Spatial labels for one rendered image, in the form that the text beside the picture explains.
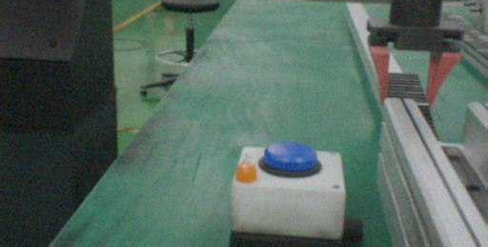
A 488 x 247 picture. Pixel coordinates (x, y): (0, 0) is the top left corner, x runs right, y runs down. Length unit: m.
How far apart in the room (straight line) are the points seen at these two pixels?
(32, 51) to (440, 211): 0.51
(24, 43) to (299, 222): 0.42
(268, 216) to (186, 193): 0.14
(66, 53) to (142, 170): 0.18
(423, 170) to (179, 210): 0.22
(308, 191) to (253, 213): 0.04
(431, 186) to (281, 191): 0.10
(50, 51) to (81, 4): 0.07
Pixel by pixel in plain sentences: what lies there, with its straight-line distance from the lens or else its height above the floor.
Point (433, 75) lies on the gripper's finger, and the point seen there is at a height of 0.84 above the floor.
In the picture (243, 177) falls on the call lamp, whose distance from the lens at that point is 0.44.
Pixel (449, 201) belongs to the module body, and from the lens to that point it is 0.39.
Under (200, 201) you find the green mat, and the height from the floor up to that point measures 0.78.
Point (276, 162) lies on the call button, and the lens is 0.46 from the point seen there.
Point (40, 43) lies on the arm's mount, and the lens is 0.75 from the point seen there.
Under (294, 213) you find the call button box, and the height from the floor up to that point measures 0.82.
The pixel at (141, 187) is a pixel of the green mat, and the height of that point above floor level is 0.78.
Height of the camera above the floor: 1.02
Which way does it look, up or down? 16 degrees down
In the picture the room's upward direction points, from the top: 2 degrees clockwise
